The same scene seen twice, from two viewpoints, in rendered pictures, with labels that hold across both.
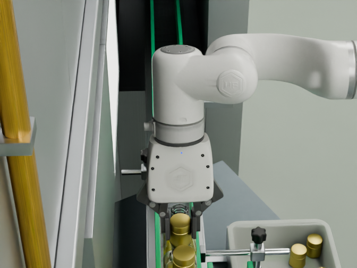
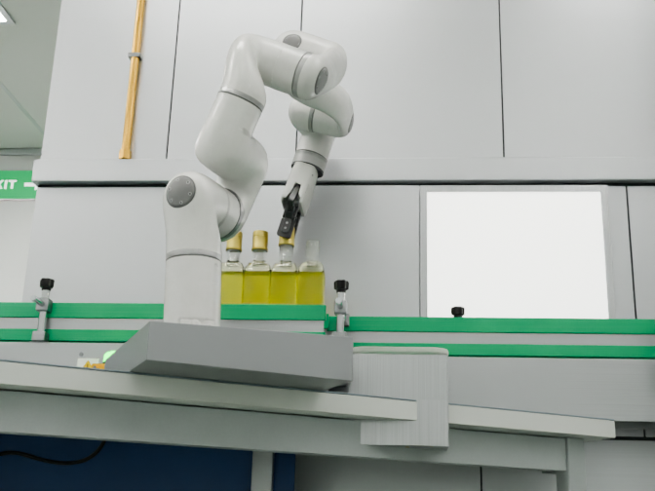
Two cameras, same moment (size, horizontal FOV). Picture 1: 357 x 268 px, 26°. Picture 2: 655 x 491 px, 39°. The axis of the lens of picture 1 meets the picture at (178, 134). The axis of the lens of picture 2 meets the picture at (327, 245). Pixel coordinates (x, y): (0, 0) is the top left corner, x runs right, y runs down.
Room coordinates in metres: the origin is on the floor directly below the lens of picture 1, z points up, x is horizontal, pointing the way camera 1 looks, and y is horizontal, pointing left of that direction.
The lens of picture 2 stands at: (1.21, -1.92, 0.51)
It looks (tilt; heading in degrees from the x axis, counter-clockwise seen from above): 18 degrees up; 97
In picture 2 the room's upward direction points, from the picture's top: 2 degrees clockwise
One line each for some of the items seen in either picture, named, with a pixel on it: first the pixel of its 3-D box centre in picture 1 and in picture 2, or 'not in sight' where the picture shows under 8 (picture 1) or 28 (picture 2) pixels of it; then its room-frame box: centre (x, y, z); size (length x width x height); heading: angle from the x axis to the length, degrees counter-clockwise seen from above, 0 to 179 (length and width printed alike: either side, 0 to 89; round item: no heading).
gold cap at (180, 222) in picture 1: (180, 229); (287, 237); (0.87, 0.00, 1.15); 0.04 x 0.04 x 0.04
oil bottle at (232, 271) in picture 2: not in sight; (229, 309); (0.76, -0.01, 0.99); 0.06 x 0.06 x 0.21; 3
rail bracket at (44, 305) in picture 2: not in sight; (39, 308); (0.41, -0.20, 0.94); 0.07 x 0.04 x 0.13; 92
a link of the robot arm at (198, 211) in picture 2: not in sight; (198, 220); (0.79, -0.42, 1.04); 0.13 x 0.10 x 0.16; 74
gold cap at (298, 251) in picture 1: (298, 256); not in sight; (1.16, -0.26, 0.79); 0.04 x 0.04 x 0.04
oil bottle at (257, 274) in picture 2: not in sight; (256, 309); (0.82, -0.01, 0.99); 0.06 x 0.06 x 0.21; 3
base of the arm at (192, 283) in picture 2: not in sight; (194, 305); (0.80, -0.44, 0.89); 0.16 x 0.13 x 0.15; 117
